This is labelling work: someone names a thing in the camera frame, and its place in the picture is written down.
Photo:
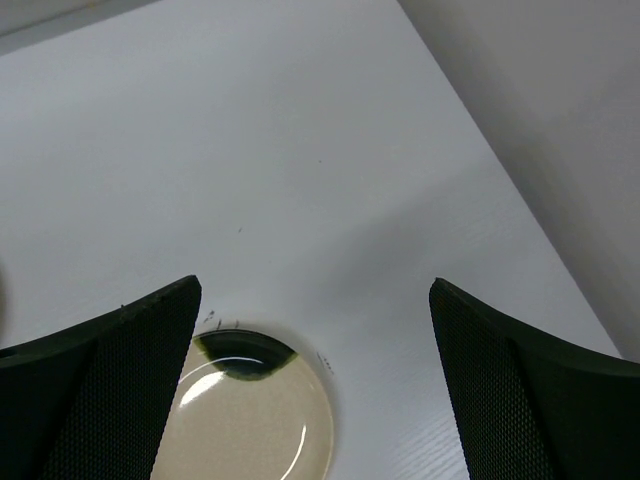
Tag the cream plate with dark patch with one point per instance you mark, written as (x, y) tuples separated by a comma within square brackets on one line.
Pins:
[(247, 406)]

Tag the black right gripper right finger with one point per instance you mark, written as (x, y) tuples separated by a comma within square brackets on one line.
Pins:
[(529, 405)]

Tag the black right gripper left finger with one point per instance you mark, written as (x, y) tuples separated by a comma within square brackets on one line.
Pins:
[(92, 401)]

